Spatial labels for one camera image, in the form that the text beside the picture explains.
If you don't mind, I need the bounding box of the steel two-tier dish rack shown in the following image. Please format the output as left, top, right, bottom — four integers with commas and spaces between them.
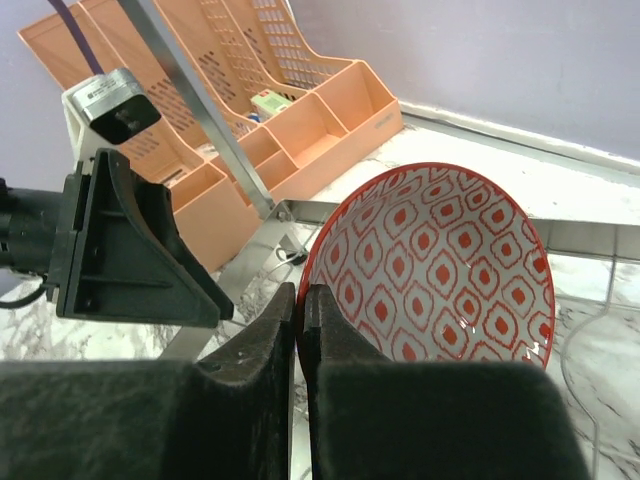
117, 0, 640, 480

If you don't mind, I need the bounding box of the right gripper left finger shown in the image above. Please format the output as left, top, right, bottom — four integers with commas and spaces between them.
1, 282, 295, 479

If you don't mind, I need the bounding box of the green white box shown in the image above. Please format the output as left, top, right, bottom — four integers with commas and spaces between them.
251, 89, 292, 121

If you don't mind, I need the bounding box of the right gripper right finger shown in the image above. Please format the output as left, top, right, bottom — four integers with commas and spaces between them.
302, 285, 589, 479

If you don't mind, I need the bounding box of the blue dotted small bowl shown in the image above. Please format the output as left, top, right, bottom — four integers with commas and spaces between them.
299, 162, 555, 367

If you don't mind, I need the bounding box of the orange plastic file organizer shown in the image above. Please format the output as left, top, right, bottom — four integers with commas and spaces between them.
16, 0, 405, 274

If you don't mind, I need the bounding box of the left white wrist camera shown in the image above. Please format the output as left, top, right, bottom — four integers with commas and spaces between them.
61, 67, 161, 163

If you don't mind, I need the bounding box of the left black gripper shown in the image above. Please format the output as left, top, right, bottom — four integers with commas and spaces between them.
1, 148, 234, 328

